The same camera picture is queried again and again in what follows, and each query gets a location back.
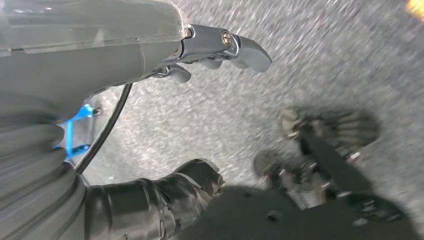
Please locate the yellow floor tape square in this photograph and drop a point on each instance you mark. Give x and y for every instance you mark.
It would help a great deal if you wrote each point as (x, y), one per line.
(416, 6)

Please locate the blue wheeled metal rack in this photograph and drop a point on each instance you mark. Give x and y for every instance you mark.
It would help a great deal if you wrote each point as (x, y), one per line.
(70, 136)

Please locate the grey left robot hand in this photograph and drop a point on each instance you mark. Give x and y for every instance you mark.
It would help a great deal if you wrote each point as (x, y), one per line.
(82, 49)

